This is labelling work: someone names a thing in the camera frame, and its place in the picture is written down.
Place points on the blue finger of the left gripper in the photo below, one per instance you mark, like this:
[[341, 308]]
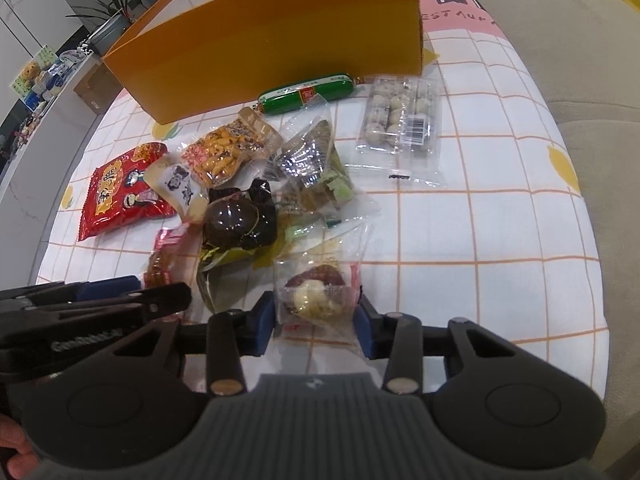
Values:
[[133, 309], [107, 289]]

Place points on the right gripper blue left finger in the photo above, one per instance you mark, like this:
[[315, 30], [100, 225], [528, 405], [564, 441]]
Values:
[[265, 318]]

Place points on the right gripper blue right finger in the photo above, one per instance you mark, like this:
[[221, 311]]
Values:
[[368, 324]]

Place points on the clear packet brown pastry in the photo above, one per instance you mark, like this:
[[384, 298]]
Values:
[[317, 280]]

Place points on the red spicy strip packet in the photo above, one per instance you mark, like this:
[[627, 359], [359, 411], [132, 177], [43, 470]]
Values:
[[167, 245]]

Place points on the red cartoon snack bag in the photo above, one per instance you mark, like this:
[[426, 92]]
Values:
[[118, 194]]

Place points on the black braised egg packet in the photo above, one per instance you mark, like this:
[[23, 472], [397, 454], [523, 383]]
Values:
[[240, 219]]

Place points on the tan packet black label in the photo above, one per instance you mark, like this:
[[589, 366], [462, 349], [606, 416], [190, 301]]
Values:
[[176, 182]]

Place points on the clear packet green candies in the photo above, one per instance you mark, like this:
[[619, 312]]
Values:
[[316, 179]]

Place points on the orange peanut mix packet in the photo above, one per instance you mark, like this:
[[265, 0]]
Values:
[[216, 157]]

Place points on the clear tray of white balls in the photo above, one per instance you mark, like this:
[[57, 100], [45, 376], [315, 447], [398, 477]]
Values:
[[400, 134]]

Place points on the green sausage stick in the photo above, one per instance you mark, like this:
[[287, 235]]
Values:
[[294, 96]]

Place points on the person's left hand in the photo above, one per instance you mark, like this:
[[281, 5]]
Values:
[[12, 435]]

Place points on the white tv cabinet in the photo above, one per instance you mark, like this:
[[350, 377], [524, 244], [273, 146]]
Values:
[[33, 184]]

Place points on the brown cardboard carton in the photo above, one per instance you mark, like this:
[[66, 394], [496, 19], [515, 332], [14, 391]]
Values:
[[98, 89]]

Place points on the teddy bear toy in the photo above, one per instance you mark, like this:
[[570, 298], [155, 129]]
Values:
[[30, 73]]

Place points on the grey planter with plant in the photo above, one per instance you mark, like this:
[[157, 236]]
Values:
[[114, 17]]

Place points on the orange cardboard box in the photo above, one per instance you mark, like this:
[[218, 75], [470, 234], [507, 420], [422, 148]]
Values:
[[186, 57]]

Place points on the beige sofa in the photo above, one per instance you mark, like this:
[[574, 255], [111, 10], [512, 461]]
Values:
[[584, 58]]

